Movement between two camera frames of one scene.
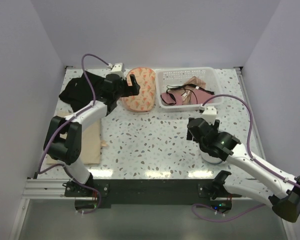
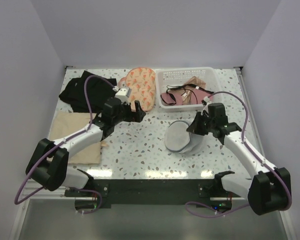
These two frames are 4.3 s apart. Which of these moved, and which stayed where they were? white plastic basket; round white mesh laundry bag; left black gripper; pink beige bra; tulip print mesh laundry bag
Moved: round white mesh laundry bag; left black gripper
Stayed: white plastic basket; pink beige bra; tulip print mesh laundry bag
